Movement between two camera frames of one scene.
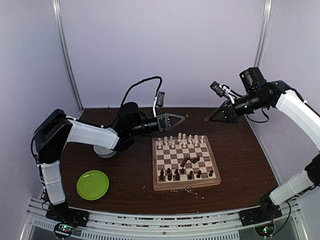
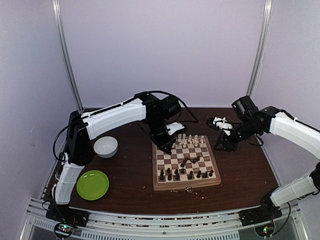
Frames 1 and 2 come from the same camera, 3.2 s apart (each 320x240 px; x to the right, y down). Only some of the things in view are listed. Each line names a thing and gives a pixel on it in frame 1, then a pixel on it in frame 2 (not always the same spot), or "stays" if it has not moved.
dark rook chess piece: [161, 174] stays
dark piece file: [190, 175] stays
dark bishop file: [177, 177] stays
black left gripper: [163, 119] to [162, 145]
